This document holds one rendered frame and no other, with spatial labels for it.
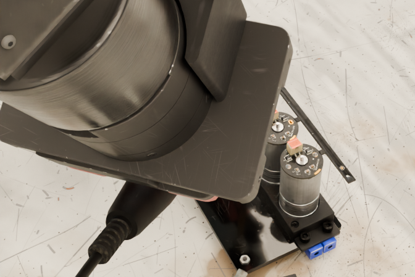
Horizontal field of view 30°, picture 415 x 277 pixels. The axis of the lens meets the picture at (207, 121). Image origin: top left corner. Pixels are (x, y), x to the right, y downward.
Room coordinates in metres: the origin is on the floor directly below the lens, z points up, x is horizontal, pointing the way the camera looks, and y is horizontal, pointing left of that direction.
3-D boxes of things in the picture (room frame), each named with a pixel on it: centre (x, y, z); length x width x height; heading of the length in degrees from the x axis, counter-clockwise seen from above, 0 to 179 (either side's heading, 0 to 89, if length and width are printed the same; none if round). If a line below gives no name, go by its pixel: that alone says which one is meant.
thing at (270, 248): (0.31, -0.01, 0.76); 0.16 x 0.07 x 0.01; 23
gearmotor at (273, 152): (0.29, -0.04, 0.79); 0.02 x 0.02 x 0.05
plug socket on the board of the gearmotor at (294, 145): (0.27, -0.05, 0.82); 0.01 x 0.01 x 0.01; 23
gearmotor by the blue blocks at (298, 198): (0.27, -0.05, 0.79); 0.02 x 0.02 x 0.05
